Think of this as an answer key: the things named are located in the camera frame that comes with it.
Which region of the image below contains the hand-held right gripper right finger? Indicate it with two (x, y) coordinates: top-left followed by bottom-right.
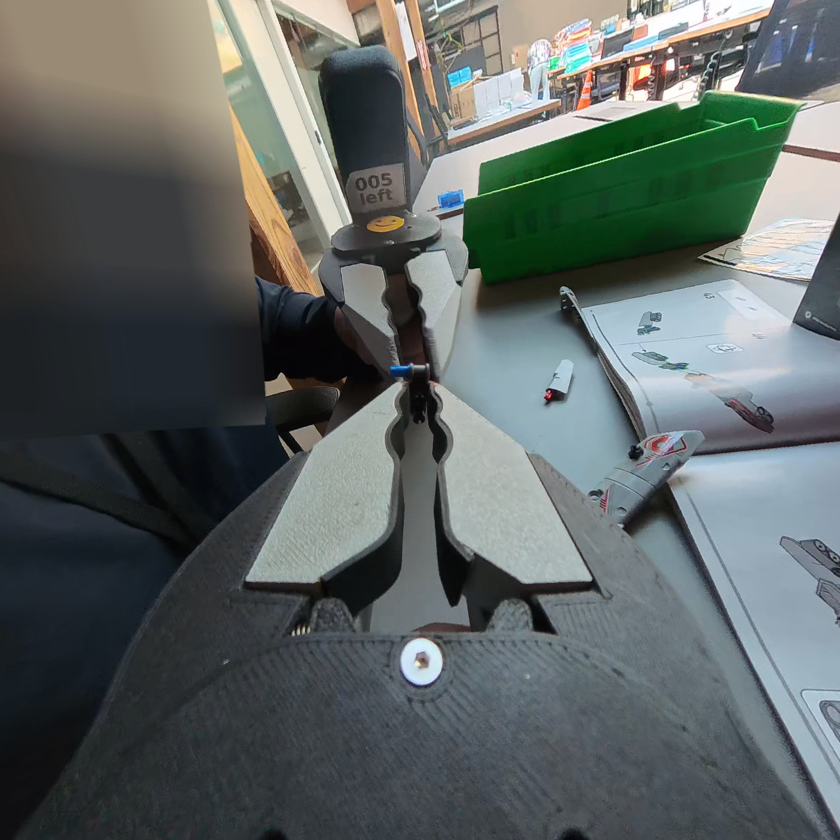
(430, 382), (595, 609)

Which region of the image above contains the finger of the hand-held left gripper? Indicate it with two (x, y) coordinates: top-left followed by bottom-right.
(340, 262), (403, 381)
(403, 252), (464, 382)

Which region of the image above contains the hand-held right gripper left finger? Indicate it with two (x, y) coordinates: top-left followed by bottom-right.
(244, 381), (403, 598)

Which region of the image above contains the lego connector with blue pin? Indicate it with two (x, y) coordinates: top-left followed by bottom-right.
(389, 363), (434, 427)

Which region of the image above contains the person's left forearm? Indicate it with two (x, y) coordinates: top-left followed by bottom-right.
(256, 276), (342, 383)

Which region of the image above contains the grey lego beam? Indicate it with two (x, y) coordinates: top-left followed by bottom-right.
(559, 287), (601, 349)

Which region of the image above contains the grey lego panel red pin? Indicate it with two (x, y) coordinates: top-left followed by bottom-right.
(543, 359), (575, 404)

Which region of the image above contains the grey red-patterned lego panel assembly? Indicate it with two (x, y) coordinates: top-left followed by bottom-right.
(587, 430), (706, 529)

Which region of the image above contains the lego instruction booklet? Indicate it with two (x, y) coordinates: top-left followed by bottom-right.
(581, 279), (840, 821)

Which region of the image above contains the person's left hand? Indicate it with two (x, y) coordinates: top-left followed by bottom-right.
(331, 305), (388, 383)

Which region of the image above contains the black office chair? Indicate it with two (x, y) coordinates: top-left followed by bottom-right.
(266, 386), (342, 455)

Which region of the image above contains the wooden board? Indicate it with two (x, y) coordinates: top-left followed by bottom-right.
(230, 112), (324, 296)

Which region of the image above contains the stack of white boxes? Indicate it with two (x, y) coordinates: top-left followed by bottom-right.
(471, 71), (527, 119)

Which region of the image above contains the white table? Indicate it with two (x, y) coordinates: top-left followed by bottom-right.
(446, 98), (563, 149)

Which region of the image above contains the green plastic bin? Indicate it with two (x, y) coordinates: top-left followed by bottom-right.
(462, 90), (805, 284)

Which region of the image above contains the person's dark blue clothing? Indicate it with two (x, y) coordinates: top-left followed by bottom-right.
(0, 420), (290, 840)

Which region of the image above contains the long workbench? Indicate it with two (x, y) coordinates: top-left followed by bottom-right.
(558, 7), (775, 99)

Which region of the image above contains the printed sticker sheet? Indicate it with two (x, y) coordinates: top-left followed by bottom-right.
(697, 217), (836, 283)

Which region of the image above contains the dark printed box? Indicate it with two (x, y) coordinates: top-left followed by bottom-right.
(736, 0), (840, 98)

